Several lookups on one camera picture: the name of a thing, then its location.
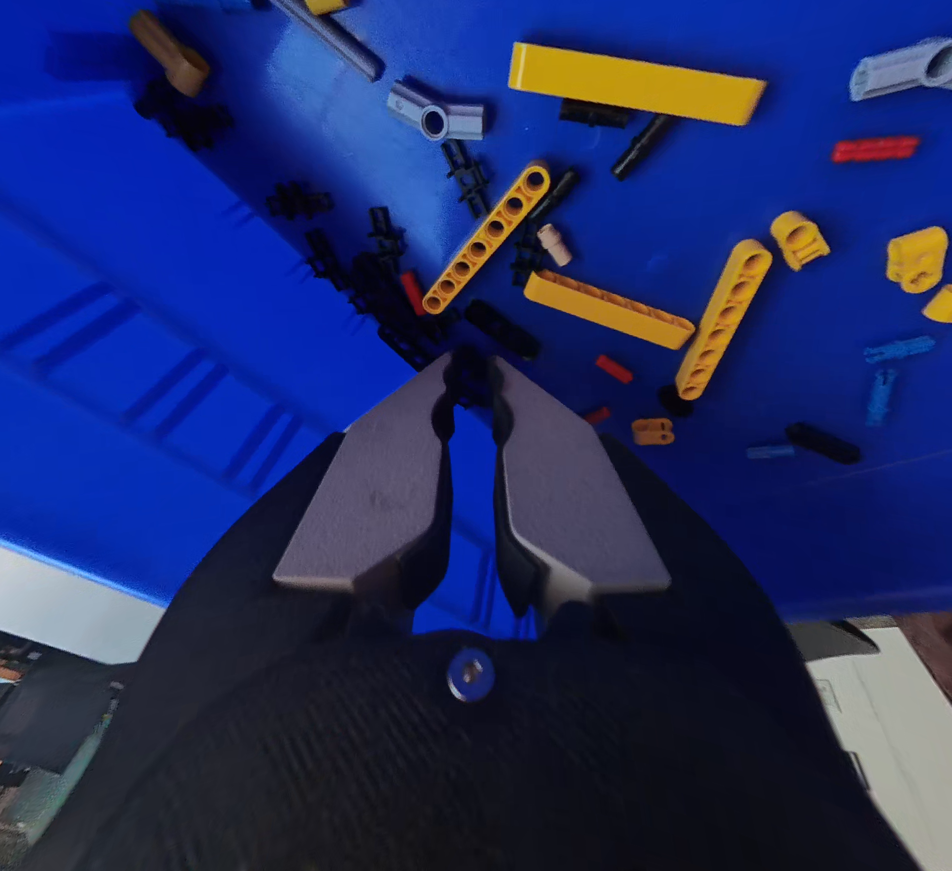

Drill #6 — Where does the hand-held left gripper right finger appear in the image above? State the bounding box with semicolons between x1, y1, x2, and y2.
487;356;672;623

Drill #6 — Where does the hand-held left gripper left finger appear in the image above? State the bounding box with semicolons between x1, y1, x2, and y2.
273;354;456;612

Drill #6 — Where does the blue plastic bin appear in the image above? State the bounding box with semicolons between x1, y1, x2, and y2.
0;0;952;623

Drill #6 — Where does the short black beam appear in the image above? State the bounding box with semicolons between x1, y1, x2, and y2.
464;299;542;359

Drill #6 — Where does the yellow beam on edge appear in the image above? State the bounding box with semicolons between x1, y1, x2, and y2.
524;269;697;350

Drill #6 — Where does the pile of black pins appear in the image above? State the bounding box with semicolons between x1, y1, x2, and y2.
134;77;547;372

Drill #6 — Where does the yellow five-hole beam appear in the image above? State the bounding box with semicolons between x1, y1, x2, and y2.
674;238;774;402

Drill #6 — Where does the black pin at right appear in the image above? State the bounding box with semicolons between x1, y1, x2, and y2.
785;422;863;465

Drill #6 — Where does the black pin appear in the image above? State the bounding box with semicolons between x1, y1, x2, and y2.
558;98;634;129
610;113;675;181
785;422;863;465
531;168;582;219

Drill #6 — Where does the tan short pin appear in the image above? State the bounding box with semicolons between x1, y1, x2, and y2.
536;222;574;268

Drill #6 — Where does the yellow seven-hole beam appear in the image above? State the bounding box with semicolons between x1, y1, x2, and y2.
421;160;552;315

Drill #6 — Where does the yellow pin connector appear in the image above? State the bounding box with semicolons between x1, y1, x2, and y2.
770;210;831;272

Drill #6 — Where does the open instruction booklet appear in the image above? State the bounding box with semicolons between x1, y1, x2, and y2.
805;624;952;871

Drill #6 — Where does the grey angled connector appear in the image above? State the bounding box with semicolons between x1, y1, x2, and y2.
386;78;486;142

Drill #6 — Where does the yellow cross-hole connector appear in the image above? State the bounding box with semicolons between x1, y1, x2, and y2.
886;226;950;294

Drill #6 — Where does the long yellow smooth beam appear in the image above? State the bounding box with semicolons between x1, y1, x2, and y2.
508;42;768;127

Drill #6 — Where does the red ridged axle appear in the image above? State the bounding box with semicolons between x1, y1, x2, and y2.
831;135;922;164

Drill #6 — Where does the brown axle connector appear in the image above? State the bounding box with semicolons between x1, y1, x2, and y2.
128;9;212;98

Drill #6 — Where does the long grey axle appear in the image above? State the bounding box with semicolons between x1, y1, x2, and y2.
205;0;386;82

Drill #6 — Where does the grey tube connector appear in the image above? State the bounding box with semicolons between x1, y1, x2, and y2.
848;37;952;102

